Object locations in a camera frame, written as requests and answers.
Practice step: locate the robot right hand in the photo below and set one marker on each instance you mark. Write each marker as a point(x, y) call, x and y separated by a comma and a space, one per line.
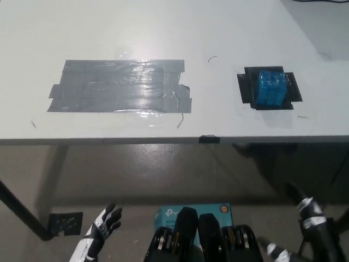
point(313, 215)

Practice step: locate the teal router cardboard box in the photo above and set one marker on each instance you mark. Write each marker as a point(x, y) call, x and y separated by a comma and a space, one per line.
point(166, 215)

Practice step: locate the small black tape strip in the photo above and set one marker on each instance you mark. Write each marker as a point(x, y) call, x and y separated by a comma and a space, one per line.
point(209, 139)

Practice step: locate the blue block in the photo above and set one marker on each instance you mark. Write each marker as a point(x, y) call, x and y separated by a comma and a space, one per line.
point(271, 88)

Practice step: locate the black tape square marking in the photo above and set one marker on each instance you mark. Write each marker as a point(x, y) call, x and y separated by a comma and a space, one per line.
point(245, 90)

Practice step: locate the grey duct tape patch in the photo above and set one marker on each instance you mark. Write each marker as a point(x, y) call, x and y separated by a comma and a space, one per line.
point(120, 90)

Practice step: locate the black metal table leg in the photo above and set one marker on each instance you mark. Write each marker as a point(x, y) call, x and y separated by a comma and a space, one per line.
point(24, 215)

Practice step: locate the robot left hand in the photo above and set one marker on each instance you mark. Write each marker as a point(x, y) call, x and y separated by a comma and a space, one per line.
point(105, 221)

